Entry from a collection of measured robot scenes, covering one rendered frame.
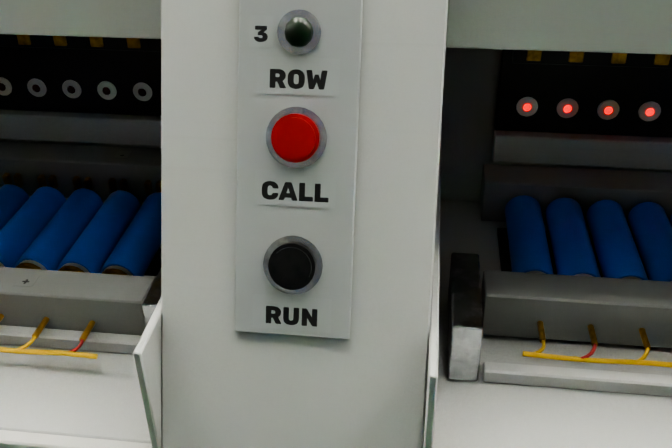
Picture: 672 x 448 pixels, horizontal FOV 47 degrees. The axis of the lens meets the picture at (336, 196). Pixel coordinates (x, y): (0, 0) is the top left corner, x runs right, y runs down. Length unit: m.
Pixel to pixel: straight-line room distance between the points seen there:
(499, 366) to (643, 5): 0.15
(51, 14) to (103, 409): 0.15
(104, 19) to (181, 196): 0.07
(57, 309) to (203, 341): 0.09
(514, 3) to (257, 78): 0.09
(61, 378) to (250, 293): 0.10
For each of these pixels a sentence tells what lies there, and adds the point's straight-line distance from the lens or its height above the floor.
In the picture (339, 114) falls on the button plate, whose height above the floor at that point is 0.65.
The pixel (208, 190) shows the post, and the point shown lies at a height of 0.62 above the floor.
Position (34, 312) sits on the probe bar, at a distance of 0.35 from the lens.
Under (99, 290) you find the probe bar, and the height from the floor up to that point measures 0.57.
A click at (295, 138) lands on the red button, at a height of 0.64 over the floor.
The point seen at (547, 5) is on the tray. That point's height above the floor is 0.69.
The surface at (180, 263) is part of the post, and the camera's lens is 0.27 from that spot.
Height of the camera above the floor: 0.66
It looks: 9 degrees down
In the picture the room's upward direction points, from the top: 2 degrees clockwise
